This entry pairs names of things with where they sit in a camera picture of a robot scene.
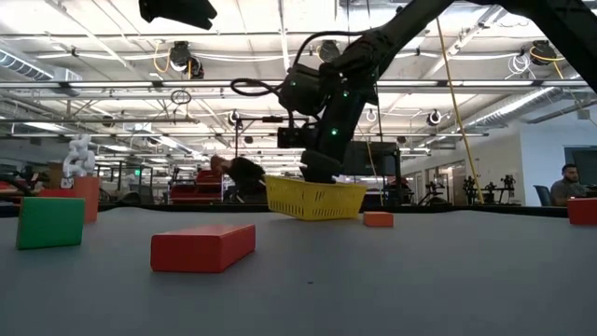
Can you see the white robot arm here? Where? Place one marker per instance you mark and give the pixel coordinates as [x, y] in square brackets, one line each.
[79, 158]

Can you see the tall orange block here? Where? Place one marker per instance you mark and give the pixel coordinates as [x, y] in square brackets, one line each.
[91, 200]

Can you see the yellow plastic basket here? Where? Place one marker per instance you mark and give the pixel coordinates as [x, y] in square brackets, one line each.
[317, 200]

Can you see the orange-red rectangular block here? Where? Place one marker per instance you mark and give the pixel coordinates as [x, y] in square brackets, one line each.
[583, 211]

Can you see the blue chair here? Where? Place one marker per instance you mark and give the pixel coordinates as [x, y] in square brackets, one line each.
[542, 195]

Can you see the black monitor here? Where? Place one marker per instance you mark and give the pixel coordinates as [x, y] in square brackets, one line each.
[375, 158]

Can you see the background robot rig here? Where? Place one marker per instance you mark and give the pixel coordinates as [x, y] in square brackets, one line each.
[434, 191]
[490, 189]

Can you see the brown cardboard box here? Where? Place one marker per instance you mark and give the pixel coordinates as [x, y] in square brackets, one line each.
[53, 175]

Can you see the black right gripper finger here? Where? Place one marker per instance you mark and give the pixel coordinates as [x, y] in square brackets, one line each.
[333, 168]
[316, 165]

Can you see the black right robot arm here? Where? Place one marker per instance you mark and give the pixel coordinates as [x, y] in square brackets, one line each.
[410, 23]

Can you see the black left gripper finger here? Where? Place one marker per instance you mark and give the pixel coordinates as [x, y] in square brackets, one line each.
[182, 11]

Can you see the red tool cart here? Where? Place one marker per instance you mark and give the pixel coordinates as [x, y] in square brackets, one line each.
[207, 179]

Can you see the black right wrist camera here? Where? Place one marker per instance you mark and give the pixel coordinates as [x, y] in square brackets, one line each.
[303, 91]

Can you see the black frame stand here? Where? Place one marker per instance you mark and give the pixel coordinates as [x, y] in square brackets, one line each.
[273, 119]

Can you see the black table frame rail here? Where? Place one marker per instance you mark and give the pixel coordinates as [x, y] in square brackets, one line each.
[513, 211]

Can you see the red rectangular block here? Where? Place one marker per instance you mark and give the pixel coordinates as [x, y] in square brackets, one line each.
[200, 249]

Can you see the red background bin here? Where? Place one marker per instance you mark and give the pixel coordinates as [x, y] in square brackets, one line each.
[56, 192]

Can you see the person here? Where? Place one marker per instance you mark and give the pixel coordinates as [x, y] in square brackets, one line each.
[242, 172]
[566, 186]

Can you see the black metal cart frame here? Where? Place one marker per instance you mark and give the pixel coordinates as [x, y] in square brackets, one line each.
[119, 179]

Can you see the green cube block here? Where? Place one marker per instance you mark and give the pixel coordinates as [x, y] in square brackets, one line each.
[50, 224]

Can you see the small orange block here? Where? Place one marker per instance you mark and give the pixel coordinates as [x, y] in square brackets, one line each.
[378, 219]

